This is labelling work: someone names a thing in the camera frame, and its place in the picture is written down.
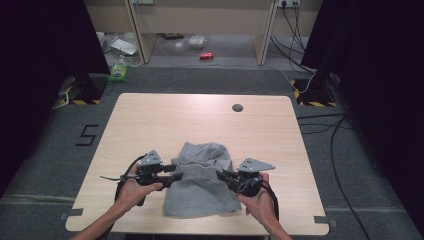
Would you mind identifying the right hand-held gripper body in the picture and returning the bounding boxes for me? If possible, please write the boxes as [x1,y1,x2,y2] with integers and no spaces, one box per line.
[234,157,277,198]

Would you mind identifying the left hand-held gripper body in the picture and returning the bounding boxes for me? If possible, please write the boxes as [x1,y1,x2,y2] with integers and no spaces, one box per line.
[135,149,165,188]

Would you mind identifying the person's right hand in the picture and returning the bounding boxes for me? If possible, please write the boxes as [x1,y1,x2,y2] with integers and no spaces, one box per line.
[236,172,280,228]

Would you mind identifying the person's left hand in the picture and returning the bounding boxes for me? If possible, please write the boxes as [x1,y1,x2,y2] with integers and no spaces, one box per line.
[114,164,164,215]

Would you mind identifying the black tape floor number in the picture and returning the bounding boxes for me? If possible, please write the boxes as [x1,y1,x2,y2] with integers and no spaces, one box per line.
[75,124,100,147]

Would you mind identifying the grey tape strip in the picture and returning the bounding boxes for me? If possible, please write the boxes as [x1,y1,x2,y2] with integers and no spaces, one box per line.
[313,215,338,229]
[59,207,85,222]

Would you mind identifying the black stand base striped tape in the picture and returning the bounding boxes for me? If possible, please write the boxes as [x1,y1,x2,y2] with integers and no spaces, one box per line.
[289,77,340,108]
[53,73,108,106]

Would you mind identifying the green plastic packet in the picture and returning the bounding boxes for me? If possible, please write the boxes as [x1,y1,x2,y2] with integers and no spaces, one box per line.
[106,54,131,83]

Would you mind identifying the white device on floor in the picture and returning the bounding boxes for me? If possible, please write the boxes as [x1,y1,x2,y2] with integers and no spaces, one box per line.
[109,36,139,57]

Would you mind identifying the clear plastic bag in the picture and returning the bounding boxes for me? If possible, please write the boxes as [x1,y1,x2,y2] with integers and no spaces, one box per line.
[187,35,207,48]

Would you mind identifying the black curtain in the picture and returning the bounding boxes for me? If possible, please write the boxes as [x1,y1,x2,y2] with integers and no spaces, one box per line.
[300,0,424,232]
[0,0,111,198]

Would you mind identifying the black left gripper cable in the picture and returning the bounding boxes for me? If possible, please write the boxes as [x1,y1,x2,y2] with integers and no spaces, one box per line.
[99,153,148,203]

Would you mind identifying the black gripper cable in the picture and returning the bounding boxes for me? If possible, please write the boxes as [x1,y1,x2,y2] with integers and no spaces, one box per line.
[99,153,148,203]
[259,180,281,222]

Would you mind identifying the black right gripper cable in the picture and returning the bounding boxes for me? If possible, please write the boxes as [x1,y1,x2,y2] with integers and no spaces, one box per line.
[259,180,281,222]

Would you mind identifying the black floor cables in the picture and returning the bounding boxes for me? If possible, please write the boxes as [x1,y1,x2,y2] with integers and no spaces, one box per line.
[295,112,372,240]

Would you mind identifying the white cable loop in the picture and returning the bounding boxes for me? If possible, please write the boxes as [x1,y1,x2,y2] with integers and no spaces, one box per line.
[51,91,70,111]

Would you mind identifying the black socket cables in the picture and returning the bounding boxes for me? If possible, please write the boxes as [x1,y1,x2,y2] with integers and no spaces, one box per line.
[269,2,316,75]

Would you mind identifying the white wall socket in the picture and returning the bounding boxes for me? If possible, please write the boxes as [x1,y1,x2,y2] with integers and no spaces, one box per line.
[276,0,301,9]

